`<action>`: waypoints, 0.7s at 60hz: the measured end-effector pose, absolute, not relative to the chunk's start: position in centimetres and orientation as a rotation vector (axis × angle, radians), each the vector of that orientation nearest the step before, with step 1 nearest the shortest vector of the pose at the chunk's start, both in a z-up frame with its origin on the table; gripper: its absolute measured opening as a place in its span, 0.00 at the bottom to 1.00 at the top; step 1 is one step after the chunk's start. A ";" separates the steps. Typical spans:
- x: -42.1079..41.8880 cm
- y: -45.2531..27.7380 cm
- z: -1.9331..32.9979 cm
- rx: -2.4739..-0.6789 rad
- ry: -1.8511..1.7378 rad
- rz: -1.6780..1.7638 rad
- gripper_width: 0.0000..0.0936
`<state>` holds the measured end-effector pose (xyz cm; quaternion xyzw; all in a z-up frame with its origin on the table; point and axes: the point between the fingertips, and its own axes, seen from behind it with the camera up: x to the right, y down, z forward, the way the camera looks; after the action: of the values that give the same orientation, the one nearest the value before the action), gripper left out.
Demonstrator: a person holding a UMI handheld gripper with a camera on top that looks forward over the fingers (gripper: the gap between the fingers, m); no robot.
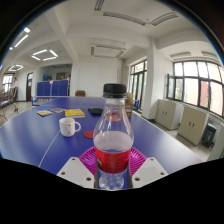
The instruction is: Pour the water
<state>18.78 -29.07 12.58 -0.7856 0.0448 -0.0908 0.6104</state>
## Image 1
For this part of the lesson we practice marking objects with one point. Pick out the group of ceiling lights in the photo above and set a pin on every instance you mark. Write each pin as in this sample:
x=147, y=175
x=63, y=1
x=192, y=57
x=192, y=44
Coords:
x=40, y=52

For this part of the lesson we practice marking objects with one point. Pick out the flat round red coaster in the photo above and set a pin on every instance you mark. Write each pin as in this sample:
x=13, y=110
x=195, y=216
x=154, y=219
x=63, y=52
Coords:
x=88, y=134

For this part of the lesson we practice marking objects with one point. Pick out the white mug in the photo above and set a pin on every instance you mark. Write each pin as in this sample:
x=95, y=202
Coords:
x=67, y=127

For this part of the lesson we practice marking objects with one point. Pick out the grey book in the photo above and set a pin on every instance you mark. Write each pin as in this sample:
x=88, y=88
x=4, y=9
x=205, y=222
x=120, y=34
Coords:
x=57, y=110

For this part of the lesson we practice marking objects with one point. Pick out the clear bottle with red label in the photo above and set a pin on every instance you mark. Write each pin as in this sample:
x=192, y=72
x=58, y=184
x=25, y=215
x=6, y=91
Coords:
x=112, y=156

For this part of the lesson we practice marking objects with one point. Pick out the wide dark-framed window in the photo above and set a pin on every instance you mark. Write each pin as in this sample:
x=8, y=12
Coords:
x=196, y=86

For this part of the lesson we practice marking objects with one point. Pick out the table tennis table red legs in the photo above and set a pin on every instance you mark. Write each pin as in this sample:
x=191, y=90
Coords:
x=3, y=105

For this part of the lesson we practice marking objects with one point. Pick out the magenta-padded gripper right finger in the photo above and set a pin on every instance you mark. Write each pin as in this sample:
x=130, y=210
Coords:
x=148, y=171

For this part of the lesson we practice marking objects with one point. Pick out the beige two-door cabinet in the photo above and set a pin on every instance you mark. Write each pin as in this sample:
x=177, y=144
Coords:
x=168, y=114
x=192, y=125

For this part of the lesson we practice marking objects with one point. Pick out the folded blue table tennis table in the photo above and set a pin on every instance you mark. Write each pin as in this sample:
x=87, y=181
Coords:
x=53, y=88

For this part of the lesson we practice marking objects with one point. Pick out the dark door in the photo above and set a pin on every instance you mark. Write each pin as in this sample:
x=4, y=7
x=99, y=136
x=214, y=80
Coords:
x=29, y=87

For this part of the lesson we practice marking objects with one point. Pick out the black bin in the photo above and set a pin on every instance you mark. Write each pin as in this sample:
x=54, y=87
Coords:
x=209, y=135

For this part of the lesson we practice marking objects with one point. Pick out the table tennis net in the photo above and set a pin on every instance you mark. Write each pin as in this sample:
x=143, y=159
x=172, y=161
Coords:
x=40, y=100

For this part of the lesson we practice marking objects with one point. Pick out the ceiling air conditioner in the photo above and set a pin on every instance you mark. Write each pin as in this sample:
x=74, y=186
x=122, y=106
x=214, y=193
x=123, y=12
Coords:
x=107, y=50

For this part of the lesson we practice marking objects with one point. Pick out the tall dark-framed window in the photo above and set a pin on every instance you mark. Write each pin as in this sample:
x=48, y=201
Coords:
x=138, y=83

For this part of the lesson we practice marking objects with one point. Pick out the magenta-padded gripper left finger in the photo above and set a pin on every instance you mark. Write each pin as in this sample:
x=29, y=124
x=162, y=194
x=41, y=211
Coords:
x=75, y=171

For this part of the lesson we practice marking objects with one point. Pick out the brown chair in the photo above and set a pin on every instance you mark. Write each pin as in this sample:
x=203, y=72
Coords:
x=80, y=93

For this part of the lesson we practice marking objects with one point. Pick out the long ceiling strip fixture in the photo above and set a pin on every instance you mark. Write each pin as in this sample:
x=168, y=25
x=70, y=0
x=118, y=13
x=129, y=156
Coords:
x=130, y=18

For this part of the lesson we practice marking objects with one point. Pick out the person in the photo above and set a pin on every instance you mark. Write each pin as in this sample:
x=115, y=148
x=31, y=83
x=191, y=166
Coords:
x=14, y=93

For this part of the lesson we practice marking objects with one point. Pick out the brown cardboard box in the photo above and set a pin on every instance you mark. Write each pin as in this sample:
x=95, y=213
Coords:
x=129, y=105

